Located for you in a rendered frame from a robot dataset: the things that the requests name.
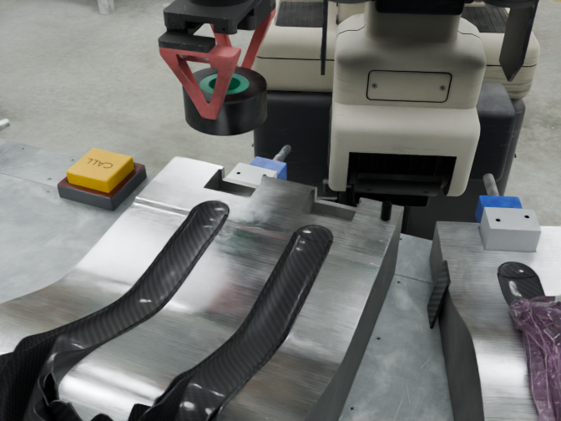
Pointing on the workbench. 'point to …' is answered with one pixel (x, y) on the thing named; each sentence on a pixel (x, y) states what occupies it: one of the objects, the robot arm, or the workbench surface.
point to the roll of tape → (234, 118)
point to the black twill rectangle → (438, 294)
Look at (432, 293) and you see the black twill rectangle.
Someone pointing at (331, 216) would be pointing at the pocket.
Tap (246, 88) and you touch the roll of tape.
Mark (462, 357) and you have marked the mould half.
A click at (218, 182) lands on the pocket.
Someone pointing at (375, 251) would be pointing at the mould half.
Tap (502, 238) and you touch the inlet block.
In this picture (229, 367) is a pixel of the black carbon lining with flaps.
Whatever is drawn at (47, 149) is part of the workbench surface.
